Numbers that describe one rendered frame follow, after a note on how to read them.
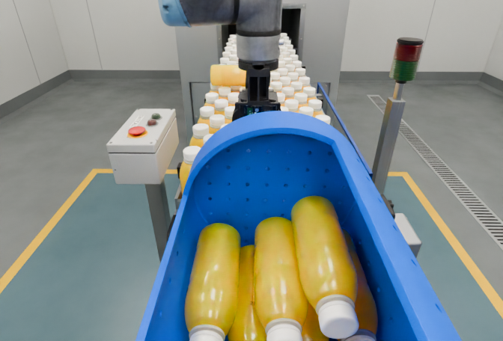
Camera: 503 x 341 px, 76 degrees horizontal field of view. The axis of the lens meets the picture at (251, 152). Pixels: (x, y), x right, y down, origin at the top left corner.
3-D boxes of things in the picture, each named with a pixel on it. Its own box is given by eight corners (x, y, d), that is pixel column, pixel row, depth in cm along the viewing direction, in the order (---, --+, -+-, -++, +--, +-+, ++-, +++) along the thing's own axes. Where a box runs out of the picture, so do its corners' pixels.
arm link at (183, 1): (153, -67, 41) (235, -64, 44) (155, -3, 51) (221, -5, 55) (164, -16, 39) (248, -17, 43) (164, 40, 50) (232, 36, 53)
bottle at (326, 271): (319, 185, 46) (349, 283, 32) (343, 214, 49) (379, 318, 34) (281, 208, 48) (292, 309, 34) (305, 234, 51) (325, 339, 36)
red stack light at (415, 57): (398, 61, 81) (402, 45, 80) (389, 55, 87) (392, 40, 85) (424, 61, 81) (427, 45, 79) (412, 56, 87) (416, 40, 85)
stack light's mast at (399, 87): (389, 102, 87) (403, 41, 79) (381, 95, 92) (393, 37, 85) (412, 102, 87) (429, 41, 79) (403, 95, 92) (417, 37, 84)
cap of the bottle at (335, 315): (343, 295, 33) (347, 311, 31) (361, 314, 34) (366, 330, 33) (310, 309, 34) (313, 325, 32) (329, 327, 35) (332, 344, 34)
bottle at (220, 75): (209, 77, 101) (262, 77, 101) (210, 60, 103) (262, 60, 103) (212, 90, 107) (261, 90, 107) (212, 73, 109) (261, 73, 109)
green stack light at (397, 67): (394, 81, 84) (398, 62, 81) (385, 74, 89) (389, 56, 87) (418, 81, 84) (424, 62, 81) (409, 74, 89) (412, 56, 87)
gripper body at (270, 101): (236, 134, 58) (234, 66, 52) (238, 115, 65) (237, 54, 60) (278, 134, 58) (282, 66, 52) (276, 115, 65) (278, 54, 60)
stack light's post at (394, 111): (338, 339, 142) (391, 101, 88) (336, 330, 145) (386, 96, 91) (347, 339, 142) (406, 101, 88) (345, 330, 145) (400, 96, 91)
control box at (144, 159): (115, 184, 71) (105, 143, 66) (143, 142, 88) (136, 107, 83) (160, 185, 71) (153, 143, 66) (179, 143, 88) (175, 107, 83)
